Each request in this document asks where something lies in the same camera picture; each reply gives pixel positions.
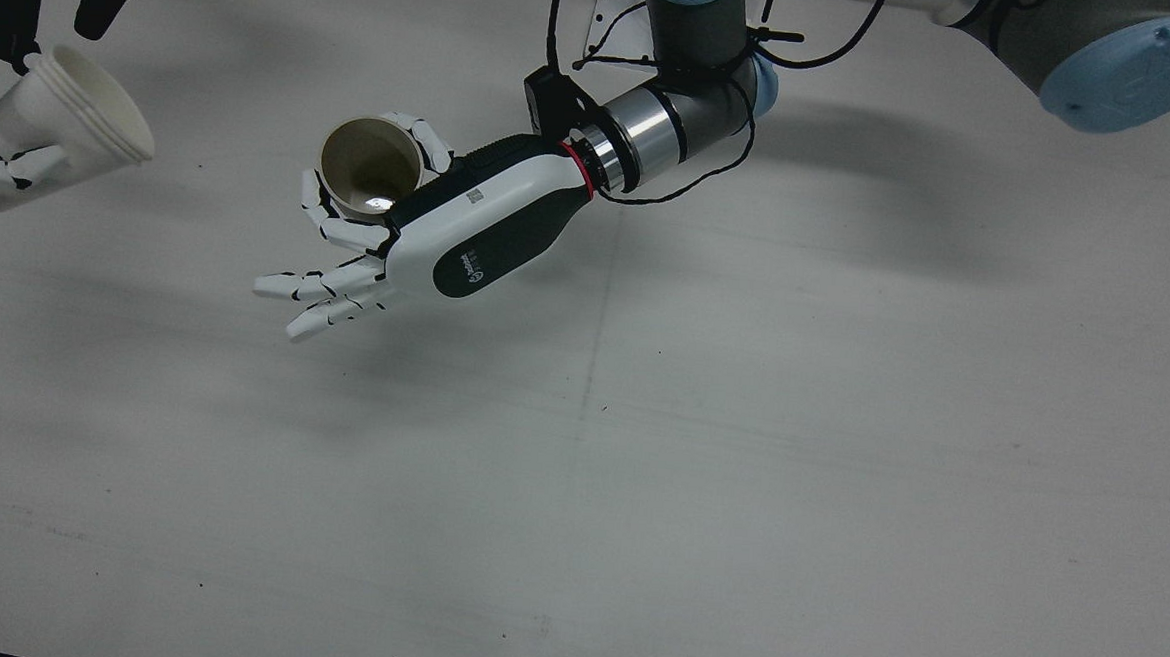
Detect beige cup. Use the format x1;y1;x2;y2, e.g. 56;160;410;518
315;114;428;227

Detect white paper cups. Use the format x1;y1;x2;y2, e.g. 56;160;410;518
0;41;161;222

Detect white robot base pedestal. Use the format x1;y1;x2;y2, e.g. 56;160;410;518
583;0;655;73

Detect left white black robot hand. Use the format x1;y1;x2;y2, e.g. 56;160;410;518
251;105;599;360

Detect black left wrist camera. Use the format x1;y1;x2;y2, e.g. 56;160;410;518
521;65;602;148

